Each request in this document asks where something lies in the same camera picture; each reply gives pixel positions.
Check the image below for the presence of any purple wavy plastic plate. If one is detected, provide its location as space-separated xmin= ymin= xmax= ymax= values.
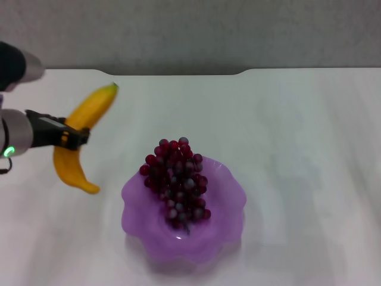
xmin=120 ymin=156 xmax=248 ymax=265

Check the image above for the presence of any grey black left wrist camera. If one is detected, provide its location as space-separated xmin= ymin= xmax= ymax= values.
xmin=0 ymin=41 xmax=46 ymax=93

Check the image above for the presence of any yellow banana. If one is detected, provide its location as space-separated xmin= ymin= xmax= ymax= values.
xmin=52 ymin=82 xmax=119 ymax=195

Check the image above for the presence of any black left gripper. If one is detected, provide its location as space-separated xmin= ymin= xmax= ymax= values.
xmin=25 ymin=109 xmax=91 ymax=150

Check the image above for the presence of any red grape bunch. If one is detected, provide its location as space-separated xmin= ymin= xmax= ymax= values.
xmin=139 ymin=136 xmax=212 ymax=236

